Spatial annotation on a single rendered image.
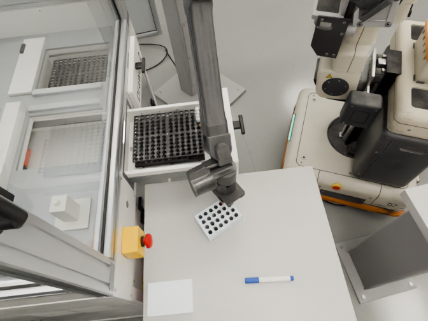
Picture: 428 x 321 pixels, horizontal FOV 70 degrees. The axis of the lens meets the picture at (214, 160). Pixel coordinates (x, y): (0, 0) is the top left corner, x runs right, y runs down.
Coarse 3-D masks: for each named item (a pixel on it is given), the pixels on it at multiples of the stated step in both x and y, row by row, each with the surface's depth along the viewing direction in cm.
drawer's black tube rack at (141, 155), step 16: (176, 112) 103; (144, 128) 100; (160, 128) 99; (176, 128) 103; (192, 128) 99; (144, 144) 97; (160, 144) 96; (176, 144) 100; (192, 144) 96; (144, 160) 94; (160, 160) 97; (176, 160) 97; (192, 160) 97
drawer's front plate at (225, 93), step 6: (222, 90) 102; (222, 96) 104; (228, 96) 101; (228, 102) 99; (228, 108) 98; (228, 114) 97; (228, 120) 96; (228, 126) 95; (234, 138) 93; (234, 144) 92; (234, 150) 90; (234, 156) 90
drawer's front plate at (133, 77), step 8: (136, 48) 119; (136, 56) 117; (128, 72) 109; (136, 72) 114; (128, 80) 107; (136, 80) 113; (128, 88) 105; (136, 88) 111; (136, 96) 110; (136, 104) 110
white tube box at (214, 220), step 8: (208, 208) 96; (216, 208) 99; (224, 208) 97; (232, 208) 96; (200, 216) 96; (208, 216) 95; (216, 216) 95; (224, 216) 95; (232, 216) 94; (240, 216) 94; (200, 224) 94; (208, 224) 93; (216, 224) 93; (224, 224) 93; (232, 224) 95; (208, 232) 93; (216, 232) 92
